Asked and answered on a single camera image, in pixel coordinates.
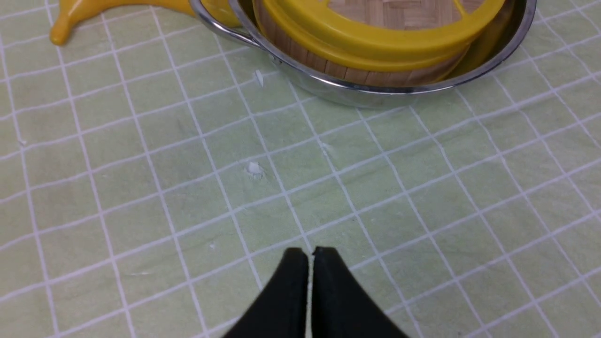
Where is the stainless steel pot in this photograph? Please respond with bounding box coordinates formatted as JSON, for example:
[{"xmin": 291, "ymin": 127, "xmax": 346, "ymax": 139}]
[{"xmin": 190, "ymin": 0, "xmax": 537, "ymax": 108}]

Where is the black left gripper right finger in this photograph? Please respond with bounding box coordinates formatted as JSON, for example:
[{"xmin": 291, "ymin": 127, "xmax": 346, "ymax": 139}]
[{"xmin": 312, "ymin": 246, "xmax": 408, "ymax": 338}]

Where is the yellow bamboo steamer lid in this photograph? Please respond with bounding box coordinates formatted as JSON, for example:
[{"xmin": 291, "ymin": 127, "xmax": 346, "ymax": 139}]
[{"xmin": 254, "ymin": 0, "xmax": 504, "ymax": 72}]

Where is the yellow rimmed bamboo steamer basket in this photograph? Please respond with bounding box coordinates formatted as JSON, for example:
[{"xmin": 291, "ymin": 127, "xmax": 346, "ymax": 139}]
[{"xmin": 252, "ymin": 0, "xmax": 472, "ymax": 87}]

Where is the yellow toy banana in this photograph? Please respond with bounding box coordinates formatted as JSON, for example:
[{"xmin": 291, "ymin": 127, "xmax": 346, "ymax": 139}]
[{"xmin": 49, "ymin": 0, "xmax": 242, "ymax": 46}]

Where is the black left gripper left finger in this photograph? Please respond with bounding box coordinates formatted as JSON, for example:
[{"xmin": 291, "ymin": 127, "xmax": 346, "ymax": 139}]
[{"xmin": 224, "ymin": 248, "xmax": 309, "ymax": 338}]

